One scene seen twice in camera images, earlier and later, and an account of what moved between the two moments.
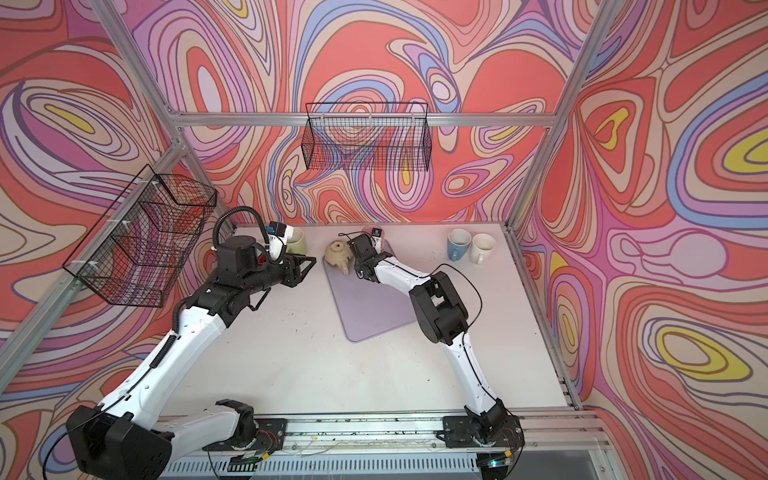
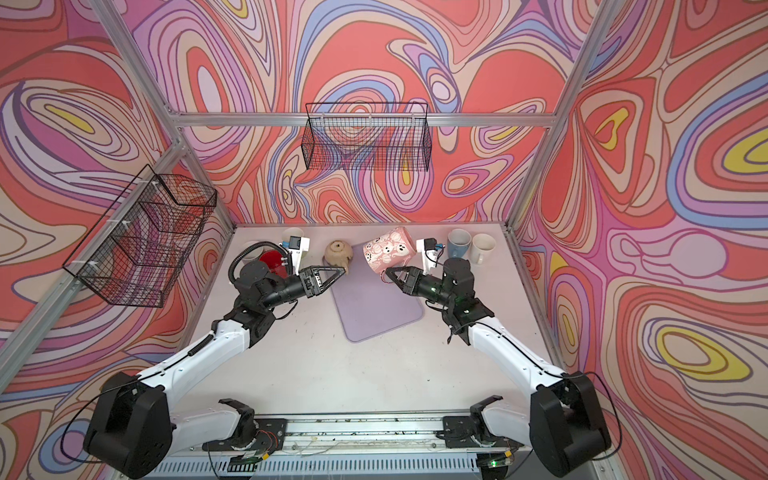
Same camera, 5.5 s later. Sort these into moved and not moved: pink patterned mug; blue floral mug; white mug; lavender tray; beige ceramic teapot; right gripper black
Moved: pink patterned mug; right gripper black
Not moved: white mug; beige ceramic teapot; blue floral mug; lavender tray
